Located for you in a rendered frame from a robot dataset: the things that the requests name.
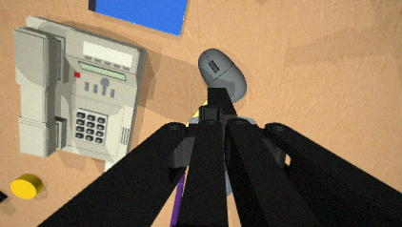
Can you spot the purple cylinder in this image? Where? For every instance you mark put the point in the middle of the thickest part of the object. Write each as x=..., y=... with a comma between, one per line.
x=177, y=200

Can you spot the beige desk phone body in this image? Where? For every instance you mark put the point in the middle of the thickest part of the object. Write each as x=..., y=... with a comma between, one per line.
x=96, y=107

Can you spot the yellow sticky note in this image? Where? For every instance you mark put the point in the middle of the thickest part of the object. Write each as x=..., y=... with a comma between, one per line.
x=197, y=112

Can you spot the blue notebook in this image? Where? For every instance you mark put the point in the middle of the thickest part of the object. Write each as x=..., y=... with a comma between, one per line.
x=162, y=15

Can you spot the yellow short cylinder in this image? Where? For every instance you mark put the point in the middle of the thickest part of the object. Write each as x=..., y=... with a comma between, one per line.
x=27, y=186

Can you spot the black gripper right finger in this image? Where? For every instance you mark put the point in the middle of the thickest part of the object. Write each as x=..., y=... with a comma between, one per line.
x=333, y=192

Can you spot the white rectangular sheet of paper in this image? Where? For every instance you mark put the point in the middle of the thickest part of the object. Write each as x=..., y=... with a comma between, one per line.
x=108, y=165

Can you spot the grey computer mouse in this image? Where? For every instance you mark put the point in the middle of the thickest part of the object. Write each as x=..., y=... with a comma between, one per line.
x=218, y=71

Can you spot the beige telephone handset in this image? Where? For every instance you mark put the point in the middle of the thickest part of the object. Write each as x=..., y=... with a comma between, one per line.
x=37, y=65

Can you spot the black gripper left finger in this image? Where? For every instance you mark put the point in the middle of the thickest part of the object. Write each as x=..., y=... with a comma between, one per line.
x=133, y=191

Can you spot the dark grey flat rectangular slab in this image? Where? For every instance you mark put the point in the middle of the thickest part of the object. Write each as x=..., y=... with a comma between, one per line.
x=228, y=185

